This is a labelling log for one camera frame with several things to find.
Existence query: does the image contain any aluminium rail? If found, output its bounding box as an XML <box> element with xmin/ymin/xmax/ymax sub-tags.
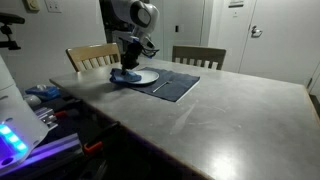
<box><xmin>19</xmin><ymin>133</ymin><xmax>83</xmax><ymax>168</ymax></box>

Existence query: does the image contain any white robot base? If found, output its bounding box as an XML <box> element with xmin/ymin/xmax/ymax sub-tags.
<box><xmin>0</xmin><ymin>56</ymin><xmax>48</xmax><ymax>175</ymax></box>

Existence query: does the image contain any round beige thermostat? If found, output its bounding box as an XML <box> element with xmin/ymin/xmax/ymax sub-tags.
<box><xmin>26</xmin><ymin>0</ymin><xmax>39</xmax><ymax>11</ymax></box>

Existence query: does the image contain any blue tissue box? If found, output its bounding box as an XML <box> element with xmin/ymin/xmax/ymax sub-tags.
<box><xmin>25</xmin><ymin>85</ymin><xmax>60</xmax><ymax>101</ymax></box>

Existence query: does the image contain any dark wooden chair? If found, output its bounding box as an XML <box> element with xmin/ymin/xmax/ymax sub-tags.
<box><xmin>172</xmin><ymin>45</ymin><xmax>226</xmax><ymax>70</ymax></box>

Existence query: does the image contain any orange black clamp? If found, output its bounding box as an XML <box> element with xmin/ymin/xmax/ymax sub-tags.
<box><xmin>83</xmin><ymin>122</ymin><xmax>120</xmax><ymax>155</ymax></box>

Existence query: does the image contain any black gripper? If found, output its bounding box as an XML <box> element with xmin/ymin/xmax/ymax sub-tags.
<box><xmin>121</xmin><ymin>42</ymin><xmax>143</xmax><ymax>75</ymax></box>

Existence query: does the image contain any black camera on stand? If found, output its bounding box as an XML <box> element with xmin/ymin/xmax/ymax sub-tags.
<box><xmin>0</xmin><ymin>12</ymin><xmax>25</xmax><ymax>50</ymax></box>

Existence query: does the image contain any dark blue placemat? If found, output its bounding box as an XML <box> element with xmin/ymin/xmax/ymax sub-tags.
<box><xmin>126</xmin><ymin>67</ymin><xmax>200</xmax><ymax>102</ymax></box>

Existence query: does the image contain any light wooden chair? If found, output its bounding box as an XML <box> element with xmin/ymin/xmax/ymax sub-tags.
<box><xmin>65</xmin><ymin>43</ymin><xmax>121</xmax><ymax>72</ymax></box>

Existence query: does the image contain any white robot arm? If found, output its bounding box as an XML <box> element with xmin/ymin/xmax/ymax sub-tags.
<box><xmin>99</xmin><ymin>0</ymin><xmax>160</xmax><ymax>73</ymax></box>

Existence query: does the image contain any silver door handle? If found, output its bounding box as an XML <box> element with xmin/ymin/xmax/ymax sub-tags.
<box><xmin>251</xmin><ymin>26</ymin><xmax>263</xmax><ymax>38</ymax></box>

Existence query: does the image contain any blue towel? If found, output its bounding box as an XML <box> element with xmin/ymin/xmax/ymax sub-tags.
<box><xmin>110</xmin><ymin>68</ymin><xmax>141</xmax><ymax>83</ymax></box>

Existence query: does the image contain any white light switch plate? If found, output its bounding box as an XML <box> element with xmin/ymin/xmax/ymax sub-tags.
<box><xmin>45</xmin><ymin>0</ymin><xmax>62</xmax><ymax>13</ymax></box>

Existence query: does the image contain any silver fork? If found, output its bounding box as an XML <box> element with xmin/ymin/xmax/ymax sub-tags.
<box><xmin>152</xmin><ymin>80</ymin><xmax>172</xmax><ymax>93</ymax></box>

